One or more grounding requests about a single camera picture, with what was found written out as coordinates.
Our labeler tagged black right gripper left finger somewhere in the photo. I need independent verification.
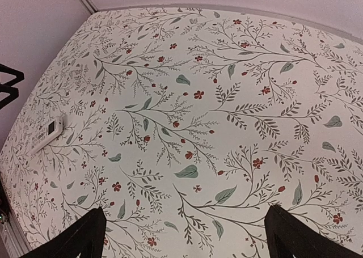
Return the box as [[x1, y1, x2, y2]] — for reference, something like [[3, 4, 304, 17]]
[[27, 207, 106, 257]]

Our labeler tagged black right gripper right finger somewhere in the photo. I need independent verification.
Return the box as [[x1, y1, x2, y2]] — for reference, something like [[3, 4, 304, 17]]
[[264, 205, 361, 258]]

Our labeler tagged floral patterned table mat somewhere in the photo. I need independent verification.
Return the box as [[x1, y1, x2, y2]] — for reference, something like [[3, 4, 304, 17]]
[[1, 7, 362, 257]]

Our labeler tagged white remote control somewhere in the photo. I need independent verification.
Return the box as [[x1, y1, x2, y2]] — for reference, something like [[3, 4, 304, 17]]
[[31, 116, 63, 154]]

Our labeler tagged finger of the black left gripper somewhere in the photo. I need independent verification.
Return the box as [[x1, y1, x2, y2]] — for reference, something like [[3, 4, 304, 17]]
[[0, 64, 24, 86], [0, 85, 19, 109]]

